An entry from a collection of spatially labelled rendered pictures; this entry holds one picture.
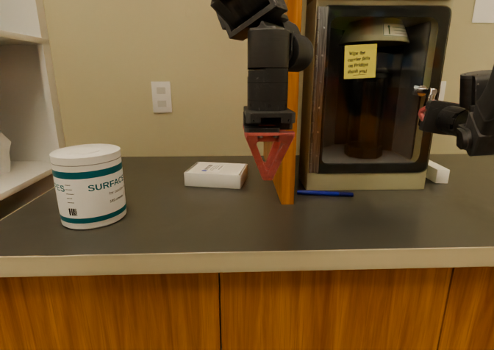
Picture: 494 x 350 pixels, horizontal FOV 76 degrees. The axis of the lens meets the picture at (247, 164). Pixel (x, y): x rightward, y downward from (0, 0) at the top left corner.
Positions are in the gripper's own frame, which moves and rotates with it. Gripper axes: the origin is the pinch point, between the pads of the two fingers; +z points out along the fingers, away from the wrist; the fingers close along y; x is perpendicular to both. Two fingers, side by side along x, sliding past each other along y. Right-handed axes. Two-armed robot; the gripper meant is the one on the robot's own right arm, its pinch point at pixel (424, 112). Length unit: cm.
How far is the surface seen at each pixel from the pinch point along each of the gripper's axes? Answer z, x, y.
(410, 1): 6.0, -23.7, 7.8
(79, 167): -17, 18, 72
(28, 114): 46, 25, 119
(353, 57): 4.3, -9.8, 18.4
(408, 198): -2.3, 21.1, -1.3
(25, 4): 47, -13, 119
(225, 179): 7, 26, 44
